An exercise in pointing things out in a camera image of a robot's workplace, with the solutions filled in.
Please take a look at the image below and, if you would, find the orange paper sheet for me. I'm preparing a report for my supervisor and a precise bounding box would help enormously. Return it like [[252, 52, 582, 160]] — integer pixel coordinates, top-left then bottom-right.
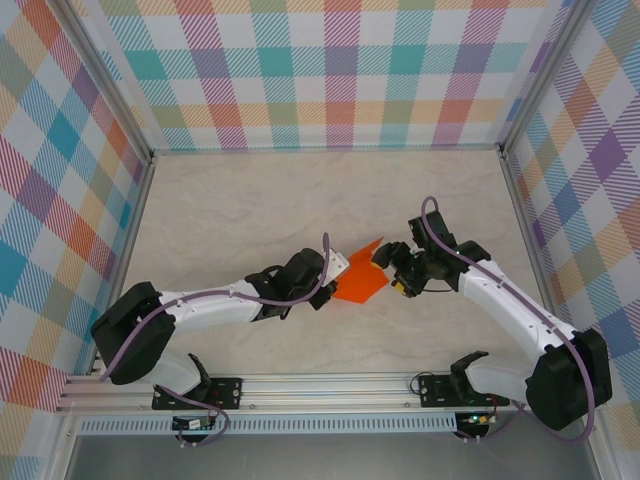
[[332, 236, 391, 307]]

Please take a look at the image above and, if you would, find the grey metal panel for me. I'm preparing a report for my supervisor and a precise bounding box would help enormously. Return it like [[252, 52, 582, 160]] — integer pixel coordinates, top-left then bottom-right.
[[64, 432, 601, 480]]

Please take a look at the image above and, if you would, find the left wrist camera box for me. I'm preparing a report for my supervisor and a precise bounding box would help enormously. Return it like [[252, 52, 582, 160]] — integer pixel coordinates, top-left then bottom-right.
[[327, 251, 352, 277]]

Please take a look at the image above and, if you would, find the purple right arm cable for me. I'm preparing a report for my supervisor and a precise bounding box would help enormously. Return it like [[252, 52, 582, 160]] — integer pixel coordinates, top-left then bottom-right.
[[421, 195, 599, 446]]

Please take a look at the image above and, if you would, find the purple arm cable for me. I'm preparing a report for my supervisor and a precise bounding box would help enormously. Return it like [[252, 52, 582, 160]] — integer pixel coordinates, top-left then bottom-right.
[[99, 231, 334, 449], [421, 195, 599, 446]]

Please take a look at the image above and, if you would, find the aluminium mounting rail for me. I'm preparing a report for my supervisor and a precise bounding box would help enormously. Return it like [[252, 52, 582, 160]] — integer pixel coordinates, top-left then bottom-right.
[[54, 368, 609, 414]]

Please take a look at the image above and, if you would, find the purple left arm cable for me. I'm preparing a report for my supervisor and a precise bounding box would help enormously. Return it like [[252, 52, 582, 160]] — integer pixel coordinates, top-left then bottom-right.
[[99, 231, 334, 449]]

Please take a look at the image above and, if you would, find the thin black base wire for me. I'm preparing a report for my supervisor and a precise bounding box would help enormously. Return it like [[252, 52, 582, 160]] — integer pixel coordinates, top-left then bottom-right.
[[409, 372, 441, 396]]

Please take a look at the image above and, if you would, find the aluminium frame rail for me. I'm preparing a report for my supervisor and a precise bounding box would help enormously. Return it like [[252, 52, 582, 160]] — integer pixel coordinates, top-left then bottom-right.
[[87, 155, 157, 376], [149, 143, 504, 157], [498, 152, 576, 371]]

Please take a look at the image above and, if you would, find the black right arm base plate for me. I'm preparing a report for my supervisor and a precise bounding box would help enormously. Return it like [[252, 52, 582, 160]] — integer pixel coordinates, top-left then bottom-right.
[[417, 374, 511, 409]]

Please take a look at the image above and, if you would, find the slotted grey cable duct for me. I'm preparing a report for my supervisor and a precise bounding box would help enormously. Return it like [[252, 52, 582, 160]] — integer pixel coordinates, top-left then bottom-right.
[[78, 412, 459, 435]]

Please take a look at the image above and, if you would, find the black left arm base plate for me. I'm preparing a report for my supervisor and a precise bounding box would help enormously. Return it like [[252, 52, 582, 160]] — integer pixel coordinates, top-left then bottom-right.
[[151, 377, 244, 411]]

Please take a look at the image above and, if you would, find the aluminium frame post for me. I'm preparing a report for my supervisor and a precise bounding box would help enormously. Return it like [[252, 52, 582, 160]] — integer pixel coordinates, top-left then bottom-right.
[[52, 0, 156, 166], [497, 0, 594, 159]]

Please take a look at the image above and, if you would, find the aluminium frame leg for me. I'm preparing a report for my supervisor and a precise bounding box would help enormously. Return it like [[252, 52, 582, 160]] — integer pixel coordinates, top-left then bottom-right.
[[579, 407, 616, 480], [47, 412, 84, 480]]

